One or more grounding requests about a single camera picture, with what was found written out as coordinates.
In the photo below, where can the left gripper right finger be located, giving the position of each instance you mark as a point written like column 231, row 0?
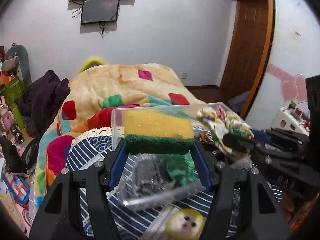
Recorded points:
column 205, row 165

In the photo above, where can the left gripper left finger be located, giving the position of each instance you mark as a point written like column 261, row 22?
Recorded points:
column 114, row 163

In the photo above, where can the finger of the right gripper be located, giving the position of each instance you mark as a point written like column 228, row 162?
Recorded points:
column 241, row 144
column 261, row 136

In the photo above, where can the floral patterned cloth pouch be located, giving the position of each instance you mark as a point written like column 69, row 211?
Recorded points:
column 220, row 123

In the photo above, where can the yellow green sponge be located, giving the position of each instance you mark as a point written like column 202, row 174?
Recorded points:
column 153, row 132

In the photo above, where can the yellow plush doll head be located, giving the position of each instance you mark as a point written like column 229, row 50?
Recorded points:
column 185, row 224

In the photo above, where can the navy white patterned tablecloth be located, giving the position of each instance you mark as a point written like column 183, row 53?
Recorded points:
column 136, row 217

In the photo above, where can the clear plastic storage box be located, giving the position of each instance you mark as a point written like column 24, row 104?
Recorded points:
column 144, row 183

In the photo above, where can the brown wooden door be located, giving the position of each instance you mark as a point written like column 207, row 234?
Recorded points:
column 249, row 51

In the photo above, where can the colourful fleece blanket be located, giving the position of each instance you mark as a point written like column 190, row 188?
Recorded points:
column 93, row 94

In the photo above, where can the white wardrobe with hearts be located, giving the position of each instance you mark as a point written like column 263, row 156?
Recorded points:
column 294, row 57

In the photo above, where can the dark purple garment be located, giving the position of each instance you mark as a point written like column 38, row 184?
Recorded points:
column 40, row 102

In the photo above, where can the yellow fluffy object behind blanket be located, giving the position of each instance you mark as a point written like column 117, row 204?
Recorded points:
column 91, row 62

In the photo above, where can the pink rabbit toy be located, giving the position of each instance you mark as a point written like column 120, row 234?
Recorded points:
column 7, row 117

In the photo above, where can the green cardboard box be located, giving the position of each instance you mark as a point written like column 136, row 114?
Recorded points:
column 11, row 89

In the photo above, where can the grey green plush toy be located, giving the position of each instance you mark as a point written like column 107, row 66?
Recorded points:
column 16, row 62

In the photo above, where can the small dark wall monitor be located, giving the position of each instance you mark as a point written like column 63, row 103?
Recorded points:
column 99, row 11

